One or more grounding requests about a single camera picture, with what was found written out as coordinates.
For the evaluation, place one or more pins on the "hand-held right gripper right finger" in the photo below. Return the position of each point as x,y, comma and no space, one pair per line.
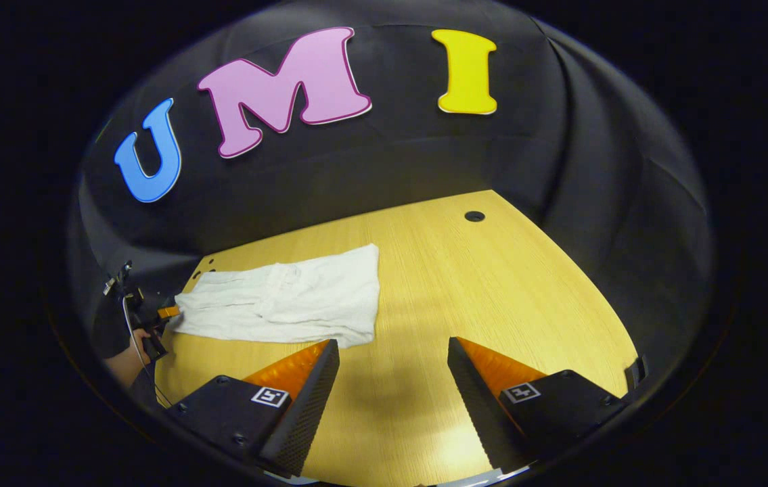
482,416

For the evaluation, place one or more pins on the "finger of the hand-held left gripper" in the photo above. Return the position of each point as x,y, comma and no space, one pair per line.
168,312

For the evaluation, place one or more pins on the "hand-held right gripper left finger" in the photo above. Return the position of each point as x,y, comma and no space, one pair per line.
302,419

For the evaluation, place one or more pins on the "white jeans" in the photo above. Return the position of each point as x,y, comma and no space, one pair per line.
289,301

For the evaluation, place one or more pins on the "black backdrop cloth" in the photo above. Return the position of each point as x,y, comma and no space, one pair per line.
424,155

